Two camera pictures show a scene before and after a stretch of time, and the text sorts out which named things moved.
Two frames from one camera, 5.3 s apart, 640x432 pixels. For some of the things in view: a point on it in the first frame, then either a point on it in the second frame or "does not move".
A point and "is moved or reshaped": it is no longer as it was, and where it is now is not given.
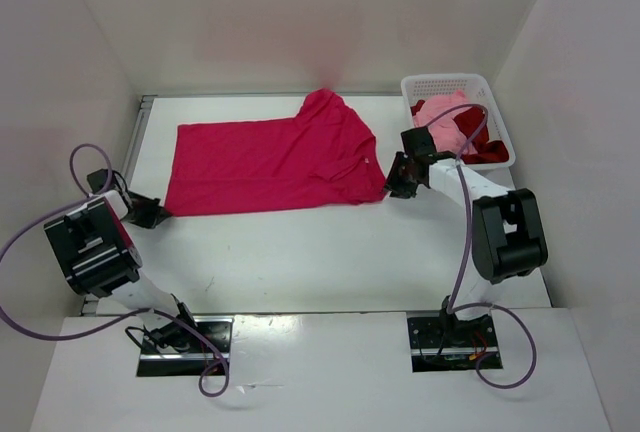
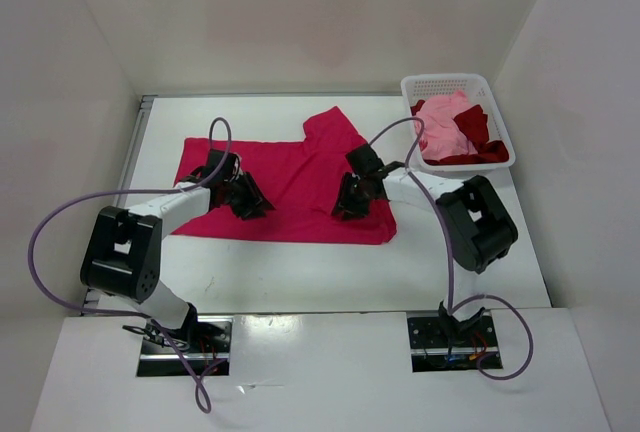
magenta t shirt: [325, 156] is moved or reshaped
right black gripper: [400, 190] to [353, 210]
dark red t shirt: [484, 151] does not move
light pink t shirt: [445, 133] does not move
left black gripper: [154, 215] to [256, 200]
